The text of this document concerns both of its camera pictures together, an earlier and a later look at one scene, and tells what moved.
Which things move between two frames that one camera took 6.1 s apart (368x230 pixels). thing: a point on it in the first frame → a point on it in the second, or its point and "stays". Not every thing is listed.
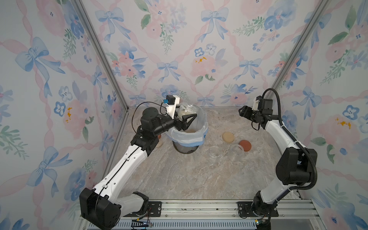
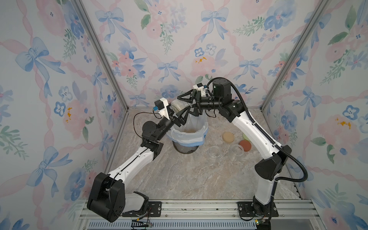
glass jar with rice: [215, 152] stays
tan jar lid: [228, 137] stays
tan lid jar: [237, 150] stays
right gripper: [247, 110] → [191, 100]
